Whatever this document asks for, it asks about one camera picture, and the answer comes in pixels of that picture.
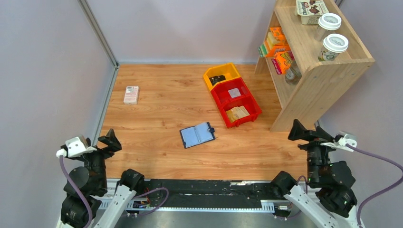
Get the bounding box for red plastic bin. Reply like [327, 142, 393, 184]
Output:
[211, 77, 251, 108]
[219, 95, 262, 128]

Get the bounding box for black item in yellow bin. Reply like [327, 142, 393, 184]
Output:
[209, 75, 226, 86]

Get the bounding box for red plastic bin front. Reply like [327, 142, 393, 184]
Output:
[219, 95, 262, 128]

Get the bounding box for orange snack box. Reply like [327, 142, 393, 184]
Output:
[271, 51, 294, 75]

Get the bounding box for white red small box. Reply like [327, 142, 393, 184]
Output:
[123, 86, 139, 105]

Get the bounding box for paper cup white lid rear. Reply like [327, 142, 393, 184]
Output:
[314, 13, 342, 41]

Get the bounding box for aluminium rail frame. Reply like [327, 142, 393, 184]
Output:
[57, 178, 363, 228]

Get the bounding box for glass bottle on shelf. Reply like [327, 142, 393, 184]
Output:
[285, 60, 302, 85]

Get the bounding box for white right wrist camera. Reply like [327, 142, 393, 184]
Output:
[320, 131, 357, 152]

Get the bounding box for paper cup white lid front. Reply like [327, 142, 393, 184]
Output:
[318, 34, 349, 61]

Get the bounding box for wooden shelf unit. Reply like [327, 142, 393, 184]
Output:
[255, 0, 375, 132]

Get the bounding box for green orange boxes on shelf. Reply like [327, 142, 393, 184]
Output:
[258, 27, 290, 57]

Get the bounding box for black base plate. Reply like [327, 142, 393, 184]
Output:
[126, 179, 292, 218]

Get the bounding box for paper cup white lid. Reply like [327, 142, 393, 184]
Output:
[314, 13, 342, 41]
[318, 34, 349, 61]

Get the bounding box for yogurt tub on shelf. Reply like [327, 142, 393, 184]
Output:
[294, 0, 329, 25]

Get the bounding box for grey card in bin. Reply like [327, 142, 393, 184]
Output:
[228, 88, 241, 98]

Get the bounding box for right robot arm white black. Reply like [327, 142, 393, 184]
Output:
[269, 119, 364, 228]

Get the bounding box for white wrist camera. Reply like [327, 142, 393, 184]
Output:
[320, 131, 357, 152]
[56, 135, 96, 158]

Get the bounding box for yellow plastic bin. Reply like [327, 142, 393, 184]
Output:
[203, 62, 241, 91]

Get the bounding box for gold credit cards in bin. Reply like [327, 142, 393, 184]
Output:
[226, 105, 250, 123]

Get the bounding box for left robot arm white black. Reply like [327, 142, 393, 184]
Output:
[56, 129, 144, 228]

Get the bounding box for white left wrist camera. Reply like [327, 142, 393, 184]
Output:
[56, 135, 96, 158]

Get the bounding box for navy blue card holder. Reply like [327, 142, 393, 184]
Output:
[179, 122, 215, 149]

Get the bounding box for red plastic bin middle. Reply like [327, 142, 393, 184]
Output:
[211, 77, 251, 108]

